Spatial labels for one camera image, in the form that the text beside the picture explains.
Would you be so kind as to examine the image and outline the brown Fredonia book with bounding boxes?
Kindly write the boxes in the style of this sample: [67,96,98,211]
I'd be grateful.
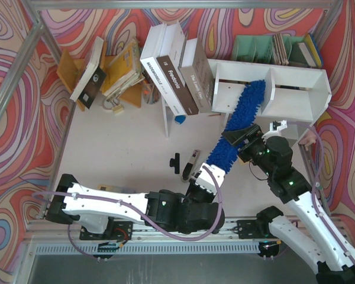
[157,22,199,115]

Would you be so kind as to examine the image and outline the black and white book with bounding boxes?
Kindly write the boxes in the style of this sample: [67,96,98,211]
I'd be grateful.
[70,36,107,109]

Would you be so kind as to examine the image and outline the white bookshelf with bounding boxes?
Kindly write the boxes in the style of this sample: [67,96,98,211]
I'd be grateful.
[164,58,333,149]

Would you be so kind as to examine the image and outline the clear pencil cup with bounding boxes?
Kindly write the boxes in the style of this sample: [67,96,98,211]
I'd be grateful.
[141,80,160,105]

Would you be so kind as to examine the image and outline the pink pig toy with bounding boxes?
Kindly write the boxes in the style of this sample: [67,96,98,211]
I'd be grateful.
[298,130,317,151]

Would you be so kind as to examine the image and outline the stack of yellow books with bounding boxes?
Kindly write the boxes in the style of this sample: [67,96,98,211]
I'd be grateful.
[102,37,144,101]

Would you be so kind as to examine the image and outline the blue calculator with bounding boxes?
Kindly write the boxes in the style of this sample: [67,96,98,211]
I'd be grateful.
[97,184,137,194]

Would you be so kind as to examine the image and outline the blue tape measure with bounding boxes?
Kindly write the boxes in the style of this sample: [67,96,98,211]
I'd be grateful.
[174,115,186,125]

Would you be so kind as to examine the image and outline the grey Lonely Ones book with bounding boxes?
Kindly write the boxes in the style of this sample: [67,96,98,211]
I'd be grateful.
[179,38,215,113]

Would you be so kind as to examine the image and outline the brass padlock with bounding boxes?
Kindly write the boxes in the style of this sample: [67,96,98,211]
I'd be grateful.
[102,99,124,114]

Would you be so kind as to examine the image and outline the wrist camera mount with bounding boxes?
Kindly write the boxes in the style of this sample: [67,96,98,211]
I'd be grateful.
[191,163,226,196]
[262,120,288,141]

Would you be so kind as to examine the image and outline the black T-shaped plastic piece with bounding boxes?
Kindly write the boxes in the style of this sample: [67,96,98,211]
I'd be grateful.
[169,153,180,175]

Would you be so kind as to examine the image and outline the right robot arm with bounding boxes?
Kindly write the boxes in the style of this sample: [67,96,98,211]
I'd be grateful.
[222,124,355,283]

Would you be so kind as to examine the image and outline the beige black stapler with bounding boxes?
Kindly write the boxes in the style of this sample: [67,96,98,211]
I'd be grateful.
[181,149,201,182]

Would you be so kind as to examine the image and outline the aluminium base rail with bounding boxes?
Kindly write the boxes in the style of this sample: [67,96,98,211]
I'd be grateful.
[27,217,274,241]

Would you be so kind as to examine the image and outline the blue yellow book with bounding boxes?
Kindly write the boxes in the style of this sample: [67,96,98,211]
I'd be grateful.
[299,33,324,69]

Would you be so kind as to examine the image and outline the green desk organizer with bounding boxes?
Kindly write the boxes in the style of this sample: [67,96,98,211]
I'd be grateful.
[231,35,308,67]

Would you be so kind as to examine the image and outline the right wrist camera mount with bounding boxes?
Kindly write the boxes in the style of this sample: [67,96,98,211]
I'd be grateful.
[262,120,288,141]

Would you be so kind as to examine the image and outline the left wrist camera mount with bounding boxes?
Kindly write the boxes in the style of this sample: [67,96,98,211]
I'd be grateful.
[191,163,226,196]

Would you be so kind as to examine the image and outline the white Mademoiselle book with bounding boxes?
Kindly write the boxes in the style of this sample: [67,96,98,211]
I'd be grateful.
[140,23,186,116]

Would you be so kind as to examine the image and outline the brown notebooks in organizer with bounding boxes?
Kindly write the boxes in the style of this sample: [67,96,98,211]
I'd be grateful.
[273,33,289,66]

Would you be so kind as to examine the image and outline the blue microfiber duster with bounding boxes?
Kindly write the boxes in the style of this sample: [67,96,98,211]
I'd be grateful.
[206,80,266,174]

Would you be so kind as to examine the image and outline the yellow wooden book stand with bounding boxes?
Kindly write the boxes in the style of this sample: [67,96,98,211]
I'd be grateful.
[57,37,144,112]

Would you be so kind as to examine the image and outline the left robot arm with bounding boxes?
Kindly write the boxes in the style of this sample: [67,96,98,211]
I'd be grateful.
[45,165,225,235]

